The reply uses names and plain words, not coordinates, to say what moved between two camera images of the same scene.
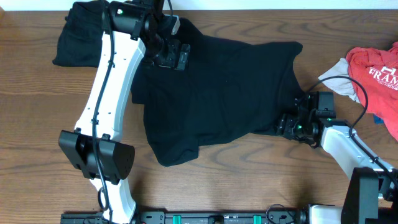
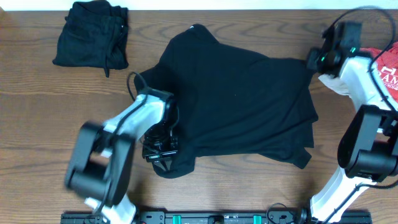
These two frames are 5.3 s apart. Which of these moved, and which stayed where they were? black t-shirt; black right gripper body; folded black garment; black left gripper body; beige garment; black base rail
Moved: black right gripper body; black t-shirt; black left gripper body
Stayed: beige garment; folded black garment; black base rail
